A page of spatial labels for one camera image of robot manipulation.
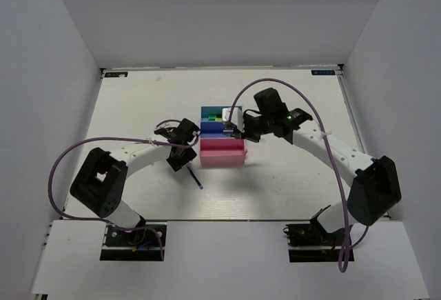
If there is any blue ink pen refill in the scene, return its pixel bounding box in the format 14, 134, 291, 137
186, 164, 204, 190

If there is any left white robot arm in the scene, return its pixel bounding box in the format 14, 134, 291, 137
70, 119, 200, 244

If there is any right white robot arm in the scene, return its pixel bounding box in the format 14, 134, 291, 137
238, 88, 402, 244

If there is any dark blue drawer container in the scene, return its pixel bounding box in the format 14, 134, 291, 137
200, 121, 235, 139

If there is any pink drawer container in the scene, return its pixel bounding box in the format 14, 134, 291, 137
199, 137, 247, 167

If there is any light blue drawer container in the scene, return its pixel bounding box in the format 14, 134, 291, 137
201, 106, 225, 121

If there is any right blue corner label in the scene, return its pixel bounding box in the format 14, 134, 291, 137
311, 70, 336, 76

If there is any blue corner label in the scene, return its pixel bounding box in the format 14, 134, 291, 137
104, 72, 128, 78
311, 70, 336, 76

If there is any left blue corner label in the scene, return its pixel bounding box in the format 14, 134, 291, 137
104, 72, 128, 78

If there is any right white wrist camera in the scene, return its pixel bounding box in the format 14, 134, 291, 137
222, 107, 244, 132

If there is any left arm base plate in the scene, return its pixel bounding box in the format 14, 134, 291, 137
100, 223, 167, 262

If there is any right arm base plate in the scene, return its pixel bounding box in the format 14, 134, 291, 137
283, 223, 345, 263

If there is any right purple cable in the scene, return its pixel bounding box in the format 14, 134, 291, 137
227, 78, 369, 274

